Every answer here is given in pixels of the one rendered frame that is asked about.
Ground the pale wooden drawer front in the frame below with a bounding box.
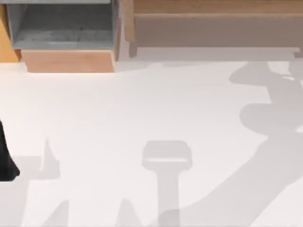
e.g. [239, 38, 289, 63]
[20, 49, 116, 73]

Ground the wooden open shelf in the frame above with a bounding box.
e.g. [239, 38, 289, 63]
[125, 0, 303, 59]

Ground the wooden cupboard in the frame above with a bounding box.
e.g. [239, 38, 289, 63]
[0, 4, 22, 63]

